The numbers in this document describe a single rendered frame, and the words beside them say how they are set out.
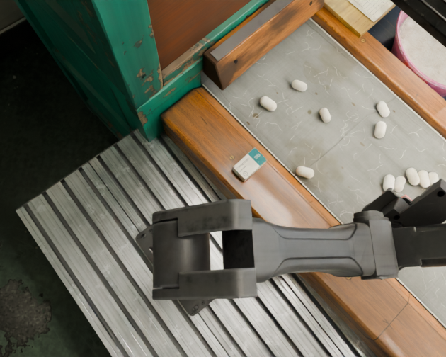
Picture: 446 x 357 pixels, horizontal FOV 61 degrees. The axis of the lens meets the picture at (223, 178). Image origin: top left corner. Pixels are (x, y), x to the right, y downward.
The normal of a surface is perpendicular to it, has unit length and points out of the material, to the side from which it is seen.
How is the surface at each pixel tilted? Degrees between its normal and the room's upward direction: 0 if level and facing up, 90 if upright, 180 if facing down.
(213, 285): 35
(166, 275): 25
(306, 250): 30
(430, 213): 50
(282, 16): 66
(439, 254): 42
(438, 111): 0
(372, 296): 0
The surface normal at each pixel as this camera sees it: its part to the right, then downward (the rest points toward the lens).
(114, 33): 0.69, 0.71
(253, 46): 0.65, 0.56
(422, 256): -0.63, -0.16
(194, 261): 0.46, -0.25
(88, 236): 0.05, -0.25
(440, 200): -0.53, 0.34
